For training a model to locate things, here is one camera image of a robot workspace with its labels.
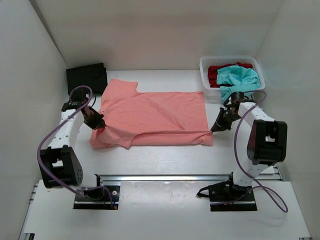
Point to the aluminium table rail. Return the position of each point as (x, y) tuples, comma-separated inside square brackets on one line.
[(165, 178)]

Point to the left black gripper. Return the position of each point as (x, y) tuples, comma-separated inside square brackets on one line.
[(99, 121)]

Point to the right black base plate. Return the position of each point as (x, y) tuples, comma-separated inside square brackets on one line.
[(223, 201)]

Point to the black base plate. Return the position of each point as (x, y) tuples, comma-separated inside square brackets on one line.
[(223, 201), (99, 199)]

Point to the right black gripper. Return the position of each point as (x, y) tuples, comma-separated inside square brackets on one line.
[(220, 125)]

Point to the red t shirt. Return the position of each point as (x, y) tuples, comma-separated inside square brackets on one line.
[(212, 73)]

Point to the pink t shirt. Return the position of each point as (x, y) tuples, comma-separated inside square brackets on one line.
[(135, 118)]

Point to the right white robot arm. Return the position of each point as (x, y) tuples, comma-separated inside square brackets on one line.
[(267, 144)]

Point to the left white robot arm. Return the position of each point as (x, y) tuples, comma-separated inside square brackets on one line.
[(59, 165)]

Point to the teal t shirt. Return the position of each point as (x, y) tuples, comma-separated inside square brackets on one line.
[(236, 78)]

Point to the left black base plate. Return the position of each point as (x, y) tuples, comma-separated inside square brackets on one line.
[(99, 199)]

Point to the folded black t shirt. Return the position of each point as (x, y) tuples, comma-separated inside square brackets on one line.
[(93, 76)]

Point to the white plastic basket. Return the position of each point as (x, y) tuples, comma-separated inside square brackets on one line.
[(206, 61)]

